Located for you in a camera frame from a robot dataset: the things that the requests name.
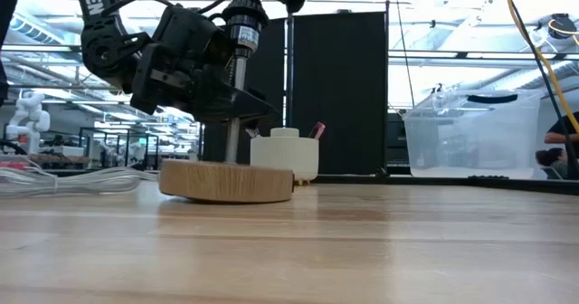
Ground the clear power cord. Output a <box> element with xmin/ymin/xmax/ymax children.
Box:
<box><xmin>0</xmin><ymin>165</ymin><xmax>159</xmax><ymax>200</ymax></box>

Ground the clear plastic storage bin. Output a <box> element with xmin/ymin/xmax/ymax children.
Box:
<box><xmin>402</xmin><ymin>89</ymin><xmax>544</xmax><ymax>181</ymax></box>

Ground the person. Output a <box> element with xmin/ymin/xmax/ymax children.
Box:
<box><xmin>544</xmin><ymin>110</ymin><xmax>579</xmax><ymax>146</ymax></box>
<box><xmin>535</xmin><ymin>147</ymin><xmax>572</xmax><ymax>181</ymax></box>

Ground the black ceiling cable reel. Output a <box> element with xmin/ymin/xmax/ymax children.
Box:
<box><xmin>548</xmin><ymin>13</ymin><xmax>578</xmax><ymax>41</ymax></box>

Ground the wooden base lamp black socket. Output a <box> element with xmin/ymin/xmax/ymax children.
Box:
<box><xmin>158</xmin><ymin>0</ymin><xmax>295</xmax><ymax>204</ymax></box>

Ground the black aluminium table frame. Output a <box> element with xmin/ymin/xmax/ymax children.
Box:
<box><xmin>26</xmin><ymin>167</ymin><xmax>579</xmax><ymax>195</ymax></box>

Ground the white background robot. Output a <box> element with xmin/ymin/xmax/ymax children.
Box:
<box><xmin>5</xmin><ymin>90</ymin><xmax>52</xmax><ymax>155</ymax></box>

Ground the thin black hanging cable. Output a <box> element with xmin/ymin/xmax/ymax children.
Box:
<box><xmin>394</xmin><ymin>0</ymin><xmax>415</xmax><ymax>109</ymax></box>

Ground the cream round desk organizer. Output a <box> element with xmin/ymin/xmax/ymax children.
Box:
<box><xmin>250</xmin><ymin>127</ymin><xmax>320</xmax><ymax>186</ymax></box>

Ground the yellow hanging cable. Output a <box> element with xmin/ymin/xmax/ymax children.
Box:
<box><xmin>501</xmin><ymin>0</ymin><xmax>579</xmax><ymax>133</ymax></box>

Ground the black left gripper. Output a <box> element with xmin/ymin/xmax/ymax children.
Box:
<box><xmin>130</xmin><ymin>5</ymin><xmax>281</xmax><ymax>125</ymax></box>

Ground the black room divider screen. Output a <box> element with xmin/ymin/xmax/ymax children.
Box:
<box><xmin>201</xmin><ymin>0</ymin><xmax>390</xmax><ymax>176</ymax></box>

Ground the red marker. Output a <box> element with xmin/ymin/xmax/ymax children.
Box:
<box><xmin>309</xmin><ymin>121</ymin><xmax>327</xmax><ymax>141</ymax></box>

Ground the red storage bin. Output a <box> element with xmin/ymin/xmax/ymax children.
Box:
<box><xmin>0</xmin><ymin>154</ymin><xmax>31</xmax><ymax>170</ymax></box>

